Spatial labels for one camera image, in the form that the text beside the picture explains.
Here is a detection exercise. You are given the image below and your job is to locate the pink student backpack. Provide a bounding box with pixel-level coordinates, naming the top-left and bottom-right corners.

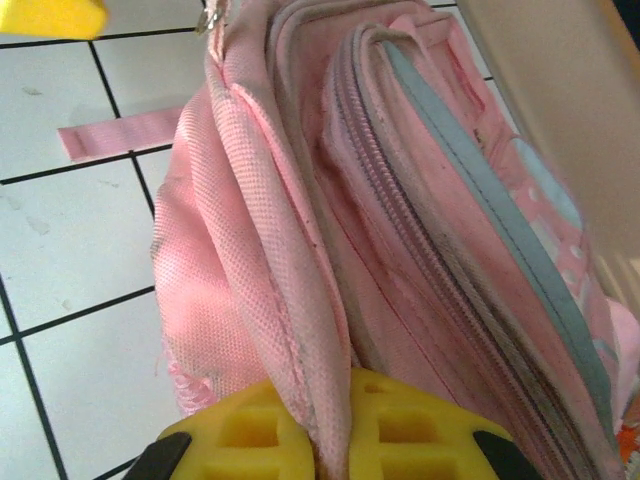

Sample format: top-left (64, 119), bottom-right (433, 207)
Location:
top-left (57, 0), bottom-right (640, 480)

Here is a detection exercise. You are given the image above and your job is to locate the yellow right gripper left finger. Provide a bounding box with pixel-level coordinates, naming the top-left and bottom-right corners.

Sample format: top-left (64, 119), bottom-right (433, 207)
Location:
top-left (133, 381), bottom-right (320, 480)

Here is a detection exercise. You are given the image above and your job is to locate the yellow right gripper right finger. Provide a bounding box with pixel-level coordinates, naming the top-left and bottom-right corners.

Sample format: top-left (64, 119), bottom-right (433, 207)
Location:
top-left (347, 368), bottom-right (519, 480)

